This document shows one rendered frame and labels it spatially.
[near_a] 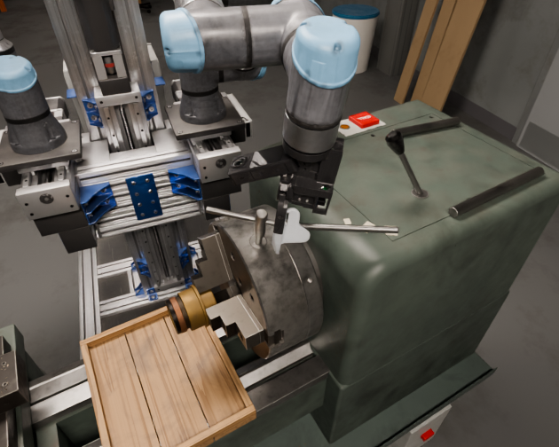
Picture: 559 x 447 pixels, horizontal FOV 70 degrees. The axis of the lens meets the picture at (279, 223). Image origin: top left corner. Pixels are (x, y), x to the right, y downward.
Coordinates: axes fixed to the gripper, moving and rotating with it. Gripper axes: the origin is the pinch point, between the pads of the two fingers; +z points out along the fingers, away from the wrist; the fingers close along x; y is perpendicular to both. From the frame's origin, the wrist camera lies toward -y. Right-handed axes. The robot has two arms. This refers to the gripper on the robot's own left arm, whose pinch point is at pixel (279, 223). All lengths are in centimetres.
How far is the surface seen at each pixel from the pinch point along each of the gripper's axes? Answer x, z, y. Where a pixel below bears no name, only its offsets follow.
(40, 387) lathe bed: -25, 46, -48
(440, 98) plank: 289, 141, 111
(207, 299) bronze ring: -7.8, 19.2, -11.8
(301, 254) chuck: -0.5, 7.6, 5.1
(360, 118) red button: 48, 9, 15
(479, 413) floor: 16, 122, 98
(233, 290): -1.3, 25.4, -7.7
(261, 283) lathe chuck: -7.9, 8.4, -1.2
